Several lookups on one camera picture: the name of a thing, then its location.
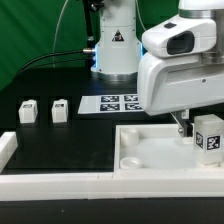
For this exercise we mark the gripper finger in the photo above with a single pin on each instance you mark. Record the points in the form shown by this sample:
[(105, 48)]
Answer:
[(185, 128)]

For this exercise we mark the white square tabletop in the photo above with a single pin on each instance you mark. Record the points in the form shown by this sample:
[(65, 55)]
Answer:
[(158, 147)]

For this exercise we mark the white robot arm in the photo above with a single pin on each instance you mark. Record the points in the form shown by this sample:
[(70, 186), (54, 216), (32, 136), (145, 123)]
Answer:
[(183, 67)]

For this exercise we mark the white sheet with tags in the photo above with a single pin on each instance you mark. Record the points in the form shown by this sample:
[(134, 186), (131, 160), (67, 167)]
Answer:
[(109, 104)]

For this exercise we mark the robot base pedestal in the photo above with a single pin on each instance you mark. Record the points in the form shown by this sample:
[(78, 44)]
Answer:
[(118, 51)]

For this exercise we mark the white U-shaped obstacle wall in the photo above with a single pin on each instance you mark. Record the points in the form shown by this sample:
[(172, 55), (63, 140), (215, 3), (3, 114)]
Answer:
[(138, 184)]

